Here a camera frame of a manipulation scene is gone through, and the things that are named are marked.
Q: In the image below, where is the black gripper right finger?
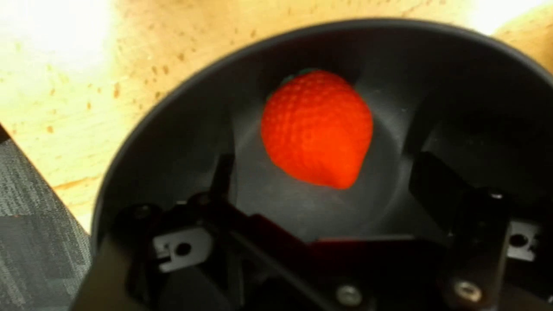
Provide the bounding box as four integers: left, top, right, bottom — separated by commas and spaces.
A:
408, 151, 515, 311

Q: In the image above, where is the red toy strawberry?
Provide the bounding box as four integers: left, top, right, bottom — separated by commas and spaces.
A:
259, 68, 375, 192

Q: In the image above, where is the large black bowl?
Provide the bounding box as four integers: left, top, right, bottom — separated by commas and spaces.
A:
90, 18, 553, 256

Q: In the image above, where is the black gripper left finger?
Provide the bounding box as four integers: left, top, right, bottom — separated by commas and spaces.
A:
74, 153, 316, 311

